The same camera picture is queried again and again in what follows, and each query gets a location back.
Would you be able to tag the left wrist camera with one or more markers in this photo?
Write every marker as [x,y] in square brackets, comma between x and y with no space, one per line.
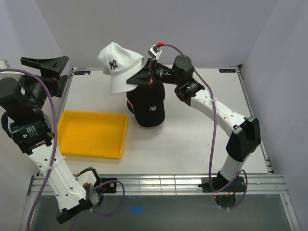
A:
[4,64]

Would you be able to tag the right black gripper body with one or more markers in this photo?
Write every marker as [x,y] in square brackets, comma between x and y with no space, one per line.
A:
[160,75]

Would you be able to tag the black NY baseball cap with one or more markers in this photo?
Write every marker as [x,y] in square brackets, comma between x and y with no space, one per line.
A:
[148,105]

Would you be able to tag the pink baseball cap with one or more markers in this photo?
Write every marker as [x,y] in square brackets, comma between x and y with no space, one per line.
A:
[129,105]

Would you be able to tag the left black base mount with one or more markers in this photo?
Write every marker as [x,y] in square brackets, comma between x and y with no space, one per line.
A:
[108,187]

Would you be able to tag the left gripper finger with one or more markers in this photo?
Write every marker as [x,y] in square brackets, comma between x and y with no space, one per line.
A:
[63,81]
[54,66]

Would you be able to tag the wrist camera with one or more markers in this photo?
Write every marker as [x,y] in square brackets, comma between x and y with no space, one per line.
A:
[4,64]
[155,52]

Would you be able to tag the aluminium front rail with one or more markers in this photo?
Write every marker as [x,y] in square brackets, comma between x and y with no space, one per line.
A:
[142,185]

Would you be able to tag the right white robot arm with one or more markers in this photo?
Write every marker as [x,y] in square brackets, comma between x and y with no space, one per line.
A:
[244,132]

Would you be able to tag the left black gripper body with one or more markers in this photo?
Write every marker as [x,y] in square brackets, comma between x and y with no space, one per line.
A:
[53,83]

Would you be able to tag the white NY baseball cap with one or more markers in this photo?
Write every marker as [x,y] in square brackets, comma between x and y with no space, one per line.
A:
[120,64]

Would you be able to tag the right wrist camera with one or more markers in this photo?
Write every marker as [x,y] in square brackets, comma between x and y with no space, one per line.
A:
[155,52]

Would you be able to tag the yellow plastic tray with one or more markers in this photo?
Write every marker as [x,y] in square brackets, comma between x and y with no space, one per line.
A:
[92,134]

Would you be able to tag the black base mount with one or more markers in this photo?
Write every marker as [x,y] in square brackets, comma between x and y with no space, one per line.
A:
[108,187]
[237,186]

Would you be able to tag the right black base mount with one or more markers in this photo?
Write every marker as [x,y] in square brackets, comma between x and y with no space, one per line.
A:
[237,186]

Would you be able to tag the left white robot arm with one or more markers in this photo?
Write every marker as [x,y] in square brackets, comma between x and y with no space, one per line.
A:
[22,96]

